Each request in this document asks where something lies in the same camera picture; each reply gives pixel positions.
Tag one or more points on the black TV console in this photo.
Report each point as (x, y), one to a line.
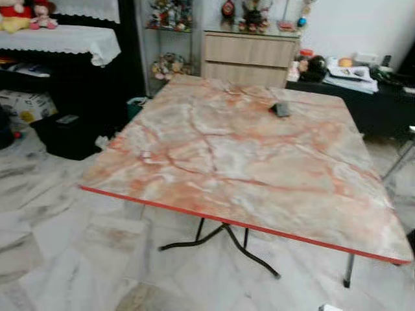
(376, 110)

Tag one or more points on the black remote control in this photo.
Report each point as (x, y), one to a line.
(386, 61)

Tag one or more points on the stack of papers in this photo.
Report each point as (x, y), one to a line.
(350, 78)

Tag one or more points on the orange ball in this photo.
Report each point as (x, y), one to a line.
(345, 62)

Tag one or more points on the black plush toy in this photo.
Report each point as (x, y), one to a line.
(316, 67)

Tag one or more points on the small black wallet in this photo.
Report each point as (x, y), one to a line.
(281, 109)

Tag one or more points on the red lid jar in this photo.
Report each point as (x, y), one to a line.
(306, 53)

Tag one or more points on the blue gold trophy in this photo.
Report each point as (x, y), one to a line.
(302, 18)

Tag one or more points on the pink marble folding table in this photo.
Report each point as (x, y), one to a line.
(227, 162)

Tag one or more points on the light wooden drawer cabinet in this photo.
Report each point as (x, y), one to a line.
(249, 58)

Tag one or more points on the dark figurine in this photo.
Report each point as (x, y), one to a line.
(254, 16)

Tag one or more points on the glass display cabinet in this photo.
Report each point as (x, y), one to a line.
(167, 65)

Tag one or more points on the black storage box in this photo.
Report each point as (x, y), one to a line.
(68, 136)

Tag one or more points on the white lace shelf cloth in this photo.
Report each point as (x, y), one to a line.
(65, 39)
(91, 8)

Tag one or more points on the white cardboard box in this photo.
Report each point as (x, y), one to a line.
(26, 107)

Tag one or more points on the red hat doll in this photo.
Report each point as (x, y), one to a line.
(44, 13)

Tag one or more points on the yellow plush toy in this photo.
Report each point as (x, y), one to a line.
(13, 24)

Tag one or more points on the white wall socket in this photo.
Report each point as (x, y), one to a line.
(366, 58)

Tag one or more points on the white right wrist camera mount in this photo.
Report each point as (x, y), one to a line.
(329, 308)

